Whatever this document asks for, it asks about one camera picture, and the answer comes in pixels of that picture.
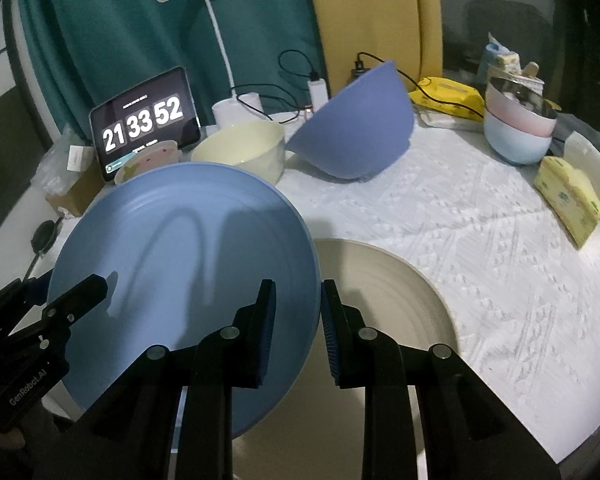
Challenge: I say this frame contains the light blue bowl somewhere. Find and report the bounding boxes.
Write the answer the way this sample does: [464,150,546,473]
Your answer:
[483,110,552,166]

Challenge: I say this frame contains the yellow wipes packet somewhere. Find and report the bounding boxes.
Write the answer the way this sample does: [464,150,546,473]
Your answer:
[409,76,486,122]

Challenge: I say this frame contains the cream plate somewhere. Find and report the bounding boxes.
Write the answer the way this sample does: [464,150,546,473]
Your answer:
[232,238,458,480]

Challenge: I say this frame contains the light blue snack packet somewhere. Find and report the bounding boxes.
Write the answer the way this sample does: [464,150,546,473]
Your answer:
[481,32,523,81]

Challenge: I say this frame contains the pink dotted bowl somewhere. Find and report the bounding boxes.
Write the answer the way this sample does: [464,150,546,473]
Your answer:
[114,139,181,186]

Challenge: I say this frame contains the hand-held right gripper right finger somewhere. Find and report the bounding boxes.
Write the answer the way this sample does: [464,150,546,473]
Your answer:
[320,279,563,480]

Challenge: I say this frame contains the teal curtain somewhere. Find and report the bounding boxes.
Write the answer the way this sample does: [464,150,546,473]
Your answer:
[17,0,326,161]

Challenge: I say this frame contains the blue plate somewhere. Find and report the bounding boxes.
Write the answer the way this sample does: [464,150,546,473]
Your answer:
[46,161,322,438]

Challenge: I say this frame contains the brown cardboard box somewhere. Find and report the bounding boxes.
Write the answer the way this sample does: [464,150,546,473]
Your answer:
[45,160,101,216]

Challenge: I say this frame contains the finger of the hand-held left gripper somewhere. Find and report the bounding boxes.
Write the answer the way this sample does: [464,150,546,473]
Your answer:
[42,274,109,333]
[22,277,51,306]

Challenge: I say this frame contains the white flat packet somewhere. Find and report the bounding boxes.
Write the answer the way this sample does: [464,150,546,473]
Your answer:
[420,110,486,133]

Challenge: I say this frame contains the white charger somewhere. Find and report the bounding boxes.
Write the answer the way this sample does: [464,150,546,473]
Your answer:
[307,78,328,108]

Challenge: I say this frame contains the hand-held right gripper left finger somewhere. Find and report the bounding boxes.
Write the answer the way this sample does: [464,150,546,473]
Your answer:
[30,279,278,480]

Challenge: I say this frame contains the yellow tissue pack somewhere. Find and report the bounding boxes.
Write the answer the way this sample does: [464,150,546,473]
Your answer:
[534,156,600,249]

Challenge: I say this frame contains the black charger cable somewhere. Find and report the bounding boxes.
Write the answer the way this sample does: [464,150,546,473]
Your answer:
[352,51,463,111]

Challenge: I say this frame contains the pale yellow bowl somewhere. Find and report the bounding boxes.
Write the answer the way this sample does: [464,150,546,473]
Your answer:
[190,120,286,186]

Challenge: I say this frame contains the dark grey cloth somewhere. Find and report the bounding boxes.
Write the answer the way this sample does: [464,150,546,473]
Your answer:
[547,112,600,158]

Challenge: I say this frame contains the yellow curtain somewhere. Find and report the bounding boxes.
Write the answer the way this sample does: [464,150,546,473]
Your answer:
[302,0,443,96]

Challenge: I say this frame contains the tablet with clock display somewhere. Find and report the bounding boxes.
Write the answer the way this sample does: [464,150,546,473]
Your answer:
[89,66,203,182]

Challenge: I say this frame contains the dark chair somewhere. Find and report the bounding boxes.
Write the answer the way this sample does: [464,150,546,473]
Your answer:
[462,0,556,76]

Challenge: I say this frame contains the clear plastic bag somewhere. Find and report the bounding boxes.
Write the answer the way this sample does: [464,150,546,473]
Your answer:
[35,125,101,196]

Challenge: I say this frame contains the small white container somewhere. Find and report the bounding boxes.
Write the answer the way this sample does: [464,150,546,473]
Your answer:
[517,61,546,96]

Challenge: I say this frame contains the large blue bowl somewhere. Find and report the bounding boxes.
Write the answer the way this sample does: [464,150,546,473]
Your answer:
[285,60,415,181]

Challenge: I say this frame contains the light pink bowl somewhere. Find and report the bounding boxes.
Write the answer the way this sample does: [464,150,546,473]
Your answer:
[485,80,558,137]

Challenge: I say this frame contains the black lamp cable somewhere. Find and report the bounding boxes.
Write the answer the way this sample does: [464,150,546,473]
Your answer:
[232,50,323,123]

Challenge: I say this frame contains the steel bowl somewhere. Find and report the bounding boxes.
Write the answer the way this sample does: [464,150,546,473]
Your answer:
[489,76,561,116]

